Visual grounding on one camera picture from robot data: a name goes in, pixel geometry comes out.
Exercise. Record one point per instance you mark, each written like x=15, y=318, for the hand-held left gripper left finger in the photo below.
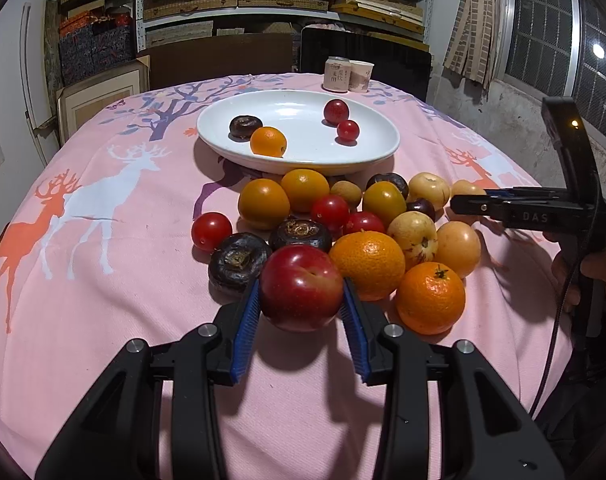
x=248, y=330

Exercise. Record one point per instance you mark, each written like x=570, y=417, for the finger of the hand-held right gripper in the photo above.
x=475, y=206
x=528, y=192

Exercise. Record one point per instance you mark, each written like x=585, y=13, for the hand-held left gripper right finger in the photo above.
x=355, y=330

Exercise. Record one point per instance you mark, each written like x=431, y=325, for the pale yellow round fruit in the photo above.
x=458, y=250
x=467, y=188
x=428, y=191

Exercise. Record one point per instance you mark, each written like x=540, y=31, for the small dark purple plum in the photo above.
x=422, y=207

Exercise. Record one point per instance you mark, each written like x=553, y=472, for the dark water chestnut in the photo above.
x=238, y=264
x=300, y=234
x=244, y=126
x=389, y=180

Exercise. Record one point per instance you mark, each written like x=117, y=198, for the orange tangerine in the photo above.
x=430, y=297
x=367, y=264

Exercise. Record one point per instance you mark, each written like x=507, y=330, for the large red plum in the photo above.
x=301, y=287

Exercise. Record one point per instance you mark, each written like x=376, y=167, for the blotchy pale yellow fruit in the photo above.
x=412, y=239

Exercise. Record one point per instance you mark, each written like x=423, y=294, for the yellow-orange tomato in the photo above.
x=384, y=205

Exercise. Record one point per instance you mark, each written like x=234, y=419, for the red tomato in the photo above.
x=330, y=211
x=365, y=221
x=211, y=231

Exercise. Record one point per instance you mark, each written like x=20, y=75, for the smooth orange persimmon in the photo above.
x=264, y=204
x=305, y=189

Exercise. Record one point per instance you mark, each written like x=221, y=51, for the white oval plate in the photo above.
x=303, y=115

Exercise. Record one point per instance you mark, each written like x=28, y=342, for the pink deer print tablecloth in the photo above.
x=133, y=335

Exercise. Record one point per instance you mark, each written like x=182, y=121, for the brown longan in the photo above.
x=345, y=193

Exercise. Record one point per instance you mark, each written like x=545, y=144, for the small cherry tomato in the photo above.
x=348, y=130

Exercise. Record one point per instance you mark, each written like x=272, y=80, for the black chair back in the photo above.
x=398, y=70

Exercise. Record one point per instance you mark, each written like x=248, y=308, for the small red plum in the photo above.
x=336, y=111

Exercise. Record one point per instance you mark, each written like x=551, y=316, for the barred window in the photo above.
x=553, y=25

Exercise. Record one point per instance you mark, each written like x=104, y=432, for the white paper cup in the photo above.
x=361, y=76

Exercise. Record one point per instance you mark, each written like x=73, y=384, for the hanging brick pattern cloth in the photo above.
x=475, y=25

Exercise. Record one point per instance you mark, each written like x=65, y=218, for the small orange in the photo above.
x=268, y=141

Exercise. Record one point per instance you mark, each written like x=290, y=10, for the person's dark clothing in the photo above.
x=583, y=410

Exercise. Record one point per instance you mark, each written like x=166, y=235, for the pink drink can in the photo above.
x=337, y=75

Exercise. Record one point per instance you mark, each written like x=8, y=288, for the brown board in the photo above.
x=218, y=60

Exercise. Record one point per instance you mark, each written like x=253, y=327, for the cardboard box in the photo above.
x=100, y=100

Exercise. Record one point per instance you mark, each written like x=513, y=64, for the stack of blue patterned boxes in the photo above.
x=95, y=52

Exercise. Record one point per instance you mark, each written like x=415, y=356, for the white metal shelf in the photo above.
x=140, y=5

